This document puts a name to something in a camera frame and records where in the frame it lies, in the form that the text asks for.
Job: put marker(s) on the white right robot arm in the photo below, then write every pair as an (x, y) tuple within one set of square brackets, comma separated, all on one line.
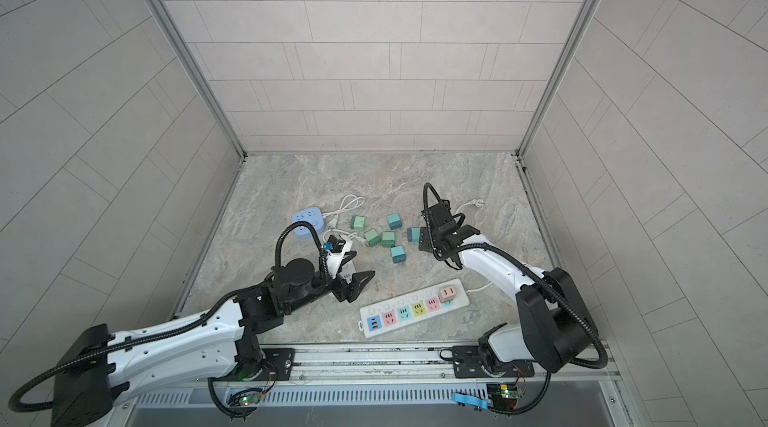
[(554, 329)]

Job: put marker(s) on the left circuit board with wires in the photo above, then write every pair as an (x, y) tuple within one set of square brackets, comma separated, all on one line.
[(245, 399)]

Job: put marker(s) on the dark teal plug adapter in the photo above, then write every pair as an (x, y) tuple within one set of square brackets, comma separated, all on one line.
[(414, 234)]

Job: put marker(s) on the green plug adapter upper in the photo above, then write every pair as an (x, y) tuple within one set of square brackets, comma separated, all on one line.
[(358, 222)]

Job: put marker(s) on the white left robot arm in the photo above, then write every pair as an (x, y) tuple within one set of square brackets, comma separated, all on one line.
[(103, 368)]

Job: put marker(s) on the teal plug adapter upper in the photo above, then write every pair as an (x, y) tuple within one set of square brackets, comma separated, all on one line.
[(394, 221)]

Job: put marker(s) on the green adapter lower left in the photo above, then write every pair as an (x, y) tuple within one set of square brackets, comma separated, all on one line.
[(372, 237)]

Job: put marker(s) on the metal corner wall profile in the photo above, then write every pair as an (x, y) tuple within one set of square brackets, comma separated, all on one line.
[(192, 68), (575, 35)]

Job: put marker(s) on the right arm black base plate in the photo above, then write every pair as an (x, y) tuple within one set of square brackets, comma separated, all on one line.
[(472, 362)]

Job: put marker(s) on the white round plug with cable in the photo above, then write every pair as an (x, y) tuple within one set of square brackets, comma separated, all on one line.
[(476, 203)]

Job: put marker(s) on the blue connector tag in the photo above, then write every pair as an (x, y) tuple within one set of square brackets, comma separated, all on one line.
[(475, 402)]

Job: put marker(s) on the metal corner wall profile left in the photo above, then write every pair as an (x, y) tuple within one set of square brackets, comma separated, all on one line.
[(192, 68)]

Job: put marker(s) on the metal corner wall profile right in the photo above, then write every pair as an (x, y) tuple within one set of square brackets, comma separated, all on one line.
[(575, 35)]

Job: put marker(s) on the right circuit board with wires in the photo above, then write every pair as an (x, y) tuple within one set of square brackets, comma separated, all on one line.
[(504, 398)]

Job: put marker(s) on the white multicolour power strip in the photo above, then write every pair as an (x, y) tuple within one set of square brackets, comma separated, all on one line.
[(408, 309)]

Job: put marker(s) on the light teal plug adapter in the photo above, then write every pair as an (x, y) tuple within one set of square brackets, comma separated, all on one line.
[(398, 254)]

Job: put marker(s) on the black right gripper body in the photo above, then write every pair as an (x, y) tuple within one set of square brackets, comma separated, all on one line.
[(429, 241)]

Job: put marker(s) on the blue square power socket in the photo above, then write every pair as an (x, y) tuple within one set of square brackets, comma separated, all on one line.
[(311, 215)]

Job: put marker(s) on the pink plug adapter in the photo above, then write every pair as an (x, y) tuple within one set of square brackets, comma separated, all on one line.
[(448, 294)]

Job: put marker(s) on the circuit board with wires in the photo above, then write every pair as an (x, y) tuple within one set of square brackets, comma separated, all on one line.
[(245, 399), (504, 398)]

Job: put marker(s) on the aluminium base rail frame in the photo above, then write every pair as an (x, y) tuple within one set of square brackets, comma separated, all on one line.
[(381, 384)]

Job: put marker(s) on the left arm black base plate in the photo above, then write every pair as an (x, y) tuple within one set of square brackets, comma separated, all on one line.
[(275, 365)]

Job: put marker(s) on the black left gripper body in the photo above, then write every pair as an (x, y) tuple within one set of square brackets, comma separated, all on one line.
[(318, 286)]

